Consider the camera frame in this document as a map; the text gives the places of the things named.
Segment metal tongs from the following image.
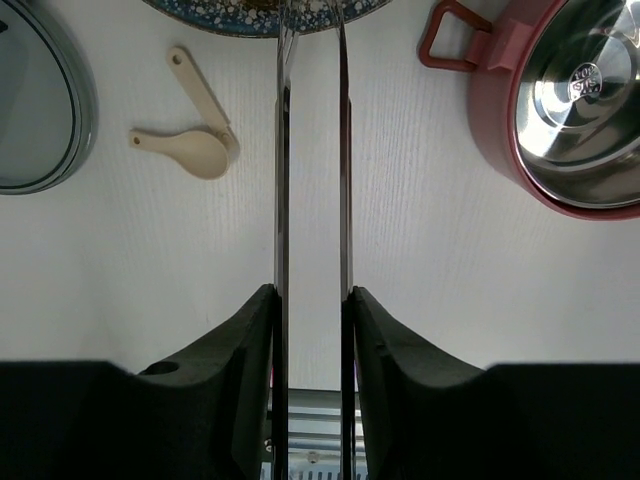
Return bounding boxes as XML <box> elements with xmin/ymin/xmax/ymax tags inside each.
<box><xmin>271</xmin><ymin>1</ymin><xmax>356</xmax><ymax>479</ymax></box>

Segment speckled ceramic plate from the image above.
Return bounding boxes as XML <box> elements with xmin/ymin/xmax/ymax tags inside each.
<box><xmin>139</xmin><ymin>0</ymin><xmax>396</xmax><ymax>40</ymax></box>

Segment pink lunch container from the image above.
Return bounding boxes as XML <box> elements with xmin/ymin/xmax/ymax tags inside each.
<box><xmin>417</xmin><ymin>1</ymin><xmax>639</xmax><ymax>221</ymax></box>

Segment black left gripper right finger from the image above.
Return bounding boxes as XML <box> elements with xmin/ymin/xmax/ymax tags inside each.
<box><xmin>349</xmin><ymin>287</ymin><xmax>639</xmax><ymax>479</ymax></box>

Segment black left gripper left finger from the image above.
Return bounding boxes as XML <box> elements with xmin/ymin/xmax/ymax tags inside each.
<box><xmin>1</xmin><ymin>284</ymin><xmax>275</xmax><ymax>479</ymax></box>

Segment grey glass pot lid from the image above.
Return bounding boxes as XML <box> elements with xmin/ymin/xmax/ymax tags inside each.
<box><xmin>1</xmin><ymin>1</ymin><xmax>98</xmax><ymax>196</ymax></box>

